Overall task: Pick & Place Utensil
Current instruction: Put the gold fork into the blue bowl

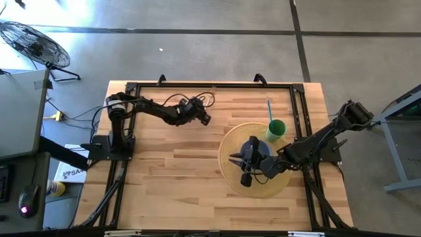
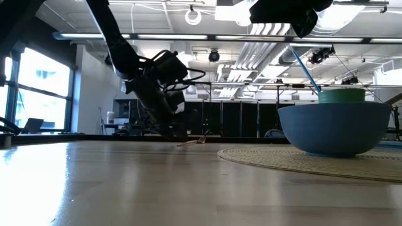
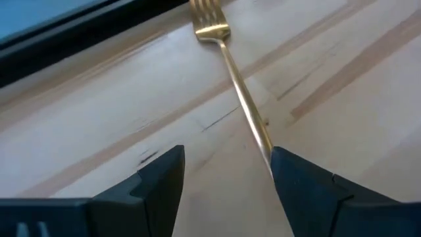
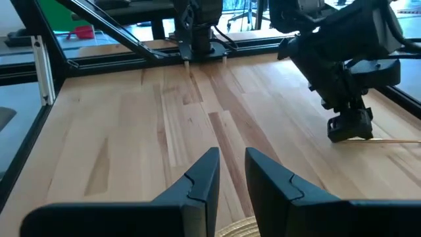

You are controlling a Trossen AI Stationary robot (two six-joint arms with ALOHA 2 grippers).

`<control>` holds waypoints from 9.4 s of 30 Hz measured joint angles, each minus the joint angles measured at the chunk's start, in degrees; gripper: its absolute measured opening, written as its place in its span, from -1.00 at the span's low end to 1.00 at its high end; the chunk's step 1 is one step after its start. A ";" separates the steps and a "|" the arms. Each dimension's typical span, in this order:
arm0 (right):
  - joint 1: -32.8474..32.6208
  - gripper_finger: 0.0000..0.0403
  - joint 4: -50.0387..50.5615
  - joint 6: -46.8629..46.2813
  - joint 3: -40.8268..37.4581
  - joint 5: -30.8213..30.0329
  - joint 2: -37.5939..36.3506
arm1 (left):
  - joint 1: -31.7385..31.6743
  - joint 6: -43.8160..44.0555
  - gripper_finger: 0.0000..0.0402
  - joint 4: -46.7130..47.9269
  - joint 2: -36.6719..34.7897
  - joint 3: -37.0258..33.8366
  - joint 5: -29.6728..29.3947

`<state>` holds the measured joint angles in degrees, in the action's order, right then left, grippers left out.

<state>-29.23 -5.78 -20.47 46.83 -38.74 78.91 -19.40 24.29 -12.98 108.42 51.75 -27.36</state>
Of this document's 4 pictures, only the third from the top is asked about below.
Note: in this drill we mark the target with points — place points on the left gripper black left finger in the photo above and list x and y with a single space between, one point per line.
148 204

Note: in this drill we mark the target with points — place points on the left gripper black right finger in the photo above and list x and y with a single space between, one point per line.
309 204

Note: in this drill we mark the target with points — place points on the wooden fork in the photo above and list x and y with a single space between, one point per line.
246 102

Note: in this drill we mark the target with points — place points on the black table edge rail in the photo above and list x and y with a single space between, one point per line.
65 39

